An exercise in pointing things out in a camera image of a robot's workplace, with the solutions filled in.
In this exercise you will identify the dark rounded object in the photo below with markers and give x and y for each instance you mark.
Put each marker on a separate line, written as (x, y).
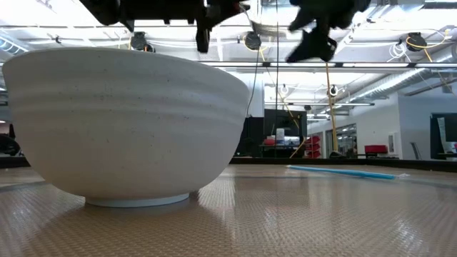
(8, 144)

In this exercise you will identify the red storage bins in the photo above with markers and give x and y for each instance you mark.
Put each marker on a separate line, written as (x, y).
(313, 146)

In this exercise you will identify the long silver ceiling duct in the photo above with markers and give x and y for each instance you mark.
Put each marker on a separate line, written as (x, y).
(389, 84)

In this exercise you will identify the red case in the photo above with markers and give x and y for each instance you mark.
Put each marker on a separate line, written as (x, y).
(376, 150)

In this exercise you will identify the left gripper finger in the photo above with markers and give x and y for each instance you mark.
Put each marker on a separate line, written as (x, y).
(223, 9)
(203, 35)

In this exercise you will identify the black aluminium table frame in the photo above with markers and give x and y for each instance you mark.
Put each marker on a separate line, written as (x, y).
(357, 162)

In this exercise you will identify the black monitor screen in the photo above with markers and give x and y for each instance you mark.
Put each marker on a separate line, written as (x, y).
(444, 135)

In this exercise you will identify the black cabinet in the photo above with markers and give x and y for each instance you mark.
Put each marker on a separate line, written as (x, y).
(285, 125)

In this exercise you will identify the white ceramic bowl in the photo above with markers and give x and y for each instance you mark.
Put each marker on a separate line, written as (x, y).
(125, 121)

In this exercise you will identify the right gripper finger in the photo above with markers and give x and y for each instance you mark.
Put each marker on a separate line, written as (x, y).
(300, 22)
(314, 48)

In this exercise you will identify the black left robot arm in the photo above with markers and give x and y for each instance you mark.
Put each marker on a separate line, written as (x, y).
(100, 9)

